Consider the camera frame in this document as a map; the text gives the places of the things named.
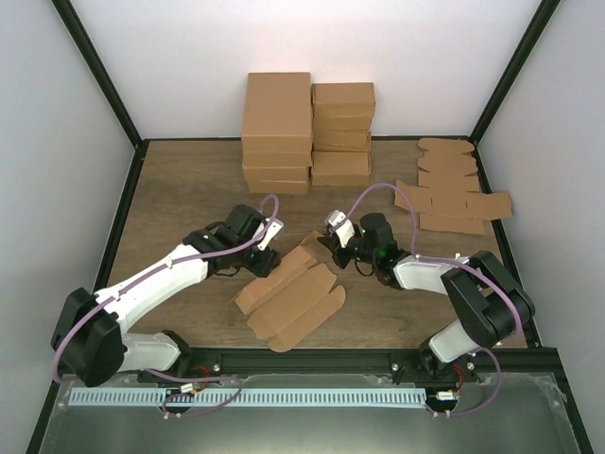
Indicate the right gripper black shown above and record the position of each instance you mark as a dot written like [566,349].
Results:
[333,243]

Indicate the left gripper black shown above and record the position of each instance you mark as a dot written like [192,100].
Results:
[267,266]

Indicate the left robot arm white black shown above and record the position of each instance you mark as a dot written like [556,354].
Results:
[93,339]

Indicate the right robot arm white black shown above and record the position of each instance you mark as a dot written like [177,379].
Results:
[491,305]

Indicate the bottom large folded box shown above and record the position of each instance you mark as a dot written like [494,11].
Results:
[279,187]

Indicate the bottom small folded box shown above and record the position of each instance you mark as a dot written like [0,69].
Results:
[341,168]

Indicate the top large folded cardboard box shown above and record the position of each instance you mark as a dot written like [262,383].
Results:
[277,114]

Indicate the top small folded cardboard box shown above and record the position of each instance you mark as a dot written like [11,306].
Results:
[343,99]

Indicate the stack of flat cardboard blanks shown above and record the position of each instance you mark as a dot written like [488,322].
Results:
[448,196]

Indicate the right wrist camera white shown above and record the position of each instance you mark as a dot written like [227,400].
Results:
[339,228]

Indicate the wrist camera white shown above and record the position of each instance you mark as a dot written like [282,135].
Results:
[339,228]
[274,229]

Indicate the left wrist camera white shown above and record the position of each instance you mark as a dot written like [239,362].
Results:
[274,229]

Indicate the light blue slotted cable duct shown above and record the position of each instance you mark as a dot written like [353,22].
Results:
[398,398]

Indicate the grey metal base plate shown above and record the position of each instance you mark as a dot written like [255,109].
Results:
[515,413]

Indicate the black aluminium frame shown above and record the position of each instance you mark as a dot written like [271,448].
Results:
[536,358]

